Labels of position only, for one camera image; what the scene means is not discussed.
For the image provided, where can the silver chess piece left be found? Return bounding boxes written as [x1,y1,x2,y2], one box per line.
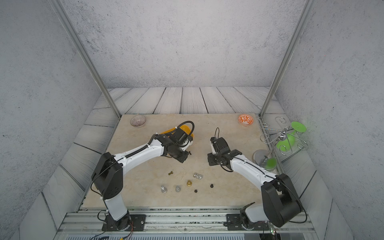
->
[161,185,168,194]

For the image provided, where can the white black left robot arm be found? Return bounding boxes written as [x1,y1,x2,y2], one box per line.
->
[91,124,194,222]

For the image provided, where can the left aluminium frame post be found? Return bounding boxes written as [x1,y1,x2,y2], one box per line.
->
[49,0,122,120]

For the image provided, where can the right aluminium frame post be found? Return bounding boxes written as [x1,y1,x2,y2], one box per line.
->
[259,0,316,118]

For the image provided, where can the orange patterned ceramic bowl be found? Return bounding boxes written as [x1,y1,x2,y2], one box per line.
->
[238,114,254,127]

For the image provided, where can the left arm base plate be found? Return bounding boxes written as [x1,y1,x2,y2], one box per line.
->
[102,214,147,232]

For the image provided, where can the purple patterned glass bowl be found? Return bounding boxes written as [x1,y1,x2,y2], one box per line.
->
[130,115,147,128]

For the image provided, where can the yellow plastic storage box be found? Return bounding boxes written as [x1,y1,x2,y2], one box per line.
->
[162,125,194,138]

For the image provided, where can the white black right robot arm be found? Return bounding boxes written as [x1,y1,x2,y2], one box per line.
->
[208,137,305,230]

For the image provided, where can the aluminium frame post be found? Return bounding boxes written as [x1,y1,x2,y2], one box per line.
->
[259,0,316,118]
[49,0,122,120]

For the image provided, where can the green disc metal stand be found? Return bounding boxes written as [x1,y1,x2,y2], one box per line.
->
[252,117,308,172]

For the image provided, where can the metal wire rack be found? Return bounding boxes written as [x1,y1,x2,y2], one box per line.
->
[260,117,309,157]

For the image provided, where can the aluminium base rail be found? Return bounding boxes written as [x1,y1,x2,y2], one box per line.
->
[57,207,318,240]

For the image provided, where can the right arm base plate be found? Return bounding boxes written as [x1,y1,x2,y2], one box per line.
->
[223,212,269,232]

